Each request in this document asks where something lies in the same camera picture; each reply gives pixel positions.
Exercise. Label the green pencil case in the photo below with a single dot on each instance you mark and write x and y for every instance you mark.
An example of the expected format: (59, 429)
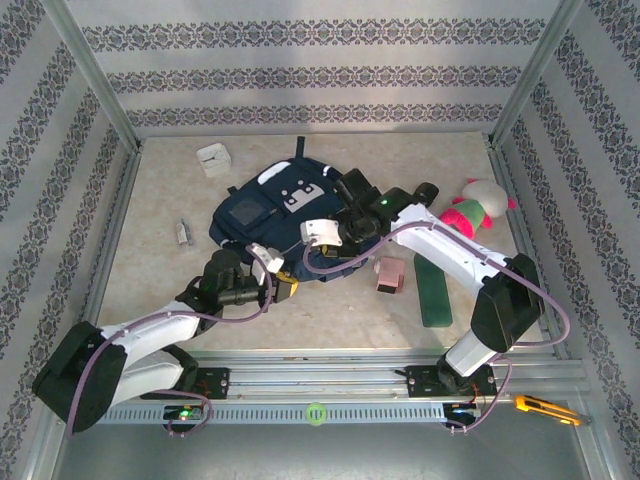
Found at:
(434, 295)

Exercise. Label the pink charger block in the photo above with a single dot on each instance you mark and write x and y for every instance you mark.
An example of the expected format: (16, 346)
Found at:
(391, 275)

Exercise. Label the yellow utility knife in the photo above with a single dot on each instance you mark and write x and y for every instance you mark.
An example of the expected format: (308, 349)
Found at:
(545, 409)

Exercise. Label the black computer mouse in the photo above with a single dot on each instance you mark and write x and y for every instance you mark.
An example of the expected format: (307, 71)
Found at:
(429, 191)

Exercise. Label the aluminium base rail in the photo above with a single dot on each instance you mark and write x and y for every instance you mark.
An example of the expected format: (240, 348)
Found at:
(310, 380)

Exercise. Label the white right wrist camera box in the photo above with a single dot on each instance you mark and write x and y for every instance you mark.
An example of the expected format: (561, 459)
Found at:
(322, 232)

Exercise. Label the navy blue backpack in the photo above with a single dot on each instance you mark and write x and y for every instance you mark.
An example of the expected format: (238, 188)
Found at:
(260, 220)

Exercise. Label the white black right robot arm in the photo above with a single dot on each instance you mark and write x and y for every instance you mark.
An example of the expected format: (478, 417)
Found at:
(450, 245)

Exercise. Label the small grey tube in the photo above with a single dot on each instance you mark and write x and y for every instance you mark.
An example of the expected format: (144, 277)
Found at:
(183, 232)

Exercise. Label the pink green white plush toy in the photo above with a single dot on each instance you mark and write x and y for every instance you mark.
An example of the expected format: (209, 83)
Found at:
(475, 205)

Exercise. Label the aluminium frame post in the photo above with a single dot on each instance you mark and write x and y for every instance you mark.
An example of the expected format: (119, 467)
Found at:
(534, 75)
(95, 75)

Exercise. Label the aluminium side rail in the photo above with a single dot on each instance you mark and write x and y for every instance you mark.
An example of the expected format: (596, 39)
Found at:
(114, 230)
(501, 170)

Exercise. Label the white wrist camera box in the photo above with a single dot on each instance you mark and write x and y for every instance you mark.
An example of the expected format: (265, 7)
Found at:
(322, 232)
(266, 257)

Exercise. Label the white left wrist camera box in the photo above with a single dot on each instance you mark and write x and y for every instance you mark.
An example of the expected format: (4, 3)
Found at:
(266, 257)

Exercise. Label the small circuit board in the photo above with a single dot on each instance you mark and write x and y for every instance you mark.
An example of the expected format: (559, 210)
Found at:
(185, 414)
(462, 411)

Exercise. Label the white square clock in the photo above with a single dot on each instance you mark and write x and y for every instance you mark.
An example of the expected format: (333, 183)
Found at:
(215, 160)

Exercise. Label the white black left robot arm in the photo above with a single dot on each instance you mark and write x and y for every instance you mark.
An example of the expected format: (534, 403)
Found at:
(150, 325)

